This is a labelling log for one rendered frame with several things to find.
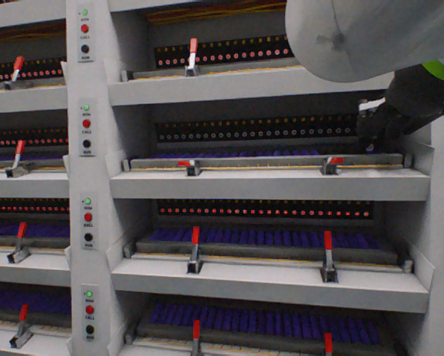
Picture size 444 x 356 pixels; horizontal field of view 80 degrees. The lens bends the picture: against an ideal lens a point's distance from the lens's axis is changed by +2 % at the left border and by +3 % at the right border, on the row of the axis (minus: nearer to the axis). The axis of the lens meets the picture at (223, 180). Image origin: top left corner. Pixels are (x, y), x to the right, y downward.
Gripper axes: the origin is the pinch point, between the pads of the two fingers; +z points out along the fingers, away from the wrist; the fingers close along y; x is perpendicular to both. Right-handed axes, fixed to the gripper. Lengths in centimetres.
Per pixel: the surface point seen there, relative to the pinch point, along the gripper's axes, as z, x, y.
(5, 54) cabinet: 6, 34, -102
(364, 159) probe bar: -0.1, -4.5, -2.1
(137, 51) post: 1, 26, -54
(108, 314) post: 2, -37, -54
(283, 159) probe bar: -0.4, -4.2, -17.3
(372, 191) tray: -2.6, -11.2, -2.0
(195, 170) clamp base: -4.2, -7.3, -34.8
